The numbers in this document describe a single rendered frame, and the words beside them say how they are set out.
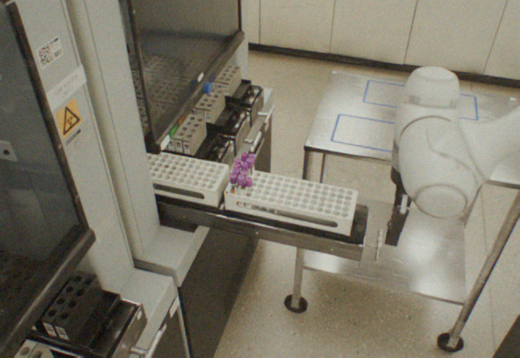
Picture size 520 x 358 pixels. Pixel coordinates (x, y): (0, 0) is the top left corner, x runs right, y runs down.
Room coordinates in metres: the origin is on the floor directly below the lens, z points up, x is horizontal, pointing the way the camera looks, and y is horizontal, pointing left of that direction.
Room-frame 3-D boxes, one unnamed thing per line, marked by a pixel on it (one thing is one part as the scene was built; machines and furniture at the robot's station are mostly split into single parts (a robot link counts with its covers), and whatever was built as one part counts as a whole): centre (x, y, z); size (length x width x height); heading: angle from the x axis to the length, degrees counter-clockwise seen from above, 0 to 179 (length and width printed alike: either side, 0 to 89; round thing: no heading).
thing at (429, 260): (1.18, -0.46, 0.41); 0.67 x 0.46 x 0.82; 74
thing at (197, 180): (0.89, 0.24, 0.83); 0.30 x 0.10 x 0.06; 74
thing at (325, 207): (0.81, -0.06, 0.83); 0.30 x 0.10 x 0.06; 74
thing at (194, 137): (1.03, 0.19, 0.85); 0.12 x 0.02 x 0.06; 165
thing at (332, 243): (0.84, 0.07, 0.78); 0.73 x 0.14 x 0.09; 74
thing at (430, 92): (0.73, -0.30, 1.14); 0.13 x 0.11 x 0.16; 172
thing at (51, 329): (0.51, 0.36, 0.85); 0.12 x 0.02 x 0.06; 163
